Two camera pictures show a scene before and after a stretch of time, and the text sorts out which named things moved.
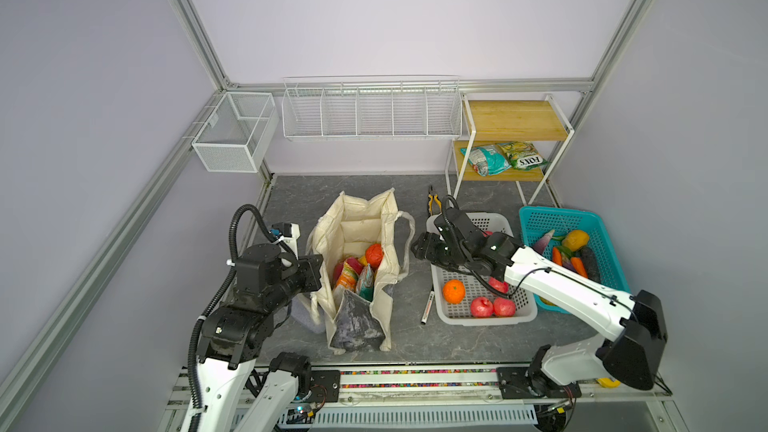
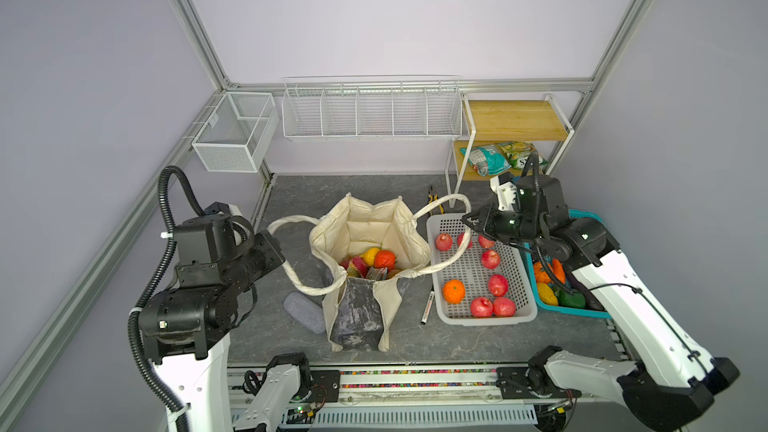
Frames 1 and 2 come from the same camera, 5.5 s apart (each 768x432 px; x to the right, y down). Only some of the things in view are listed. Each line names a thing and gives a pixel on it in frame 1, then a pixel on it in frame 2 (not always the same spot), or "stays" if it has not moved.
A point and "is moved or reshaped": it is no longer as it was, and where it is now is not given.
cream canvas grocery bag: (352, 222) is moved or reshaped
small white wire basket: (237, 133) stays
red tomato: (374, 255) is moved or reshaped
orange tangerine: (454, 291) stays
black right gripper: (428, 247) -> (489, 214)
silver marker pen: (427, 308) stays
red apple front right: (504, 307) stays
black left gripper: (310, 266) -> (270, 247)
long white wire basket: (372, 108) stays
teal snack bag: (487, 160) stays
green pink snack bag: (365, 283) -> (377, 273)
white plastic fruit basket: (463, 298) stays
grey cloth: (302, 313) stays
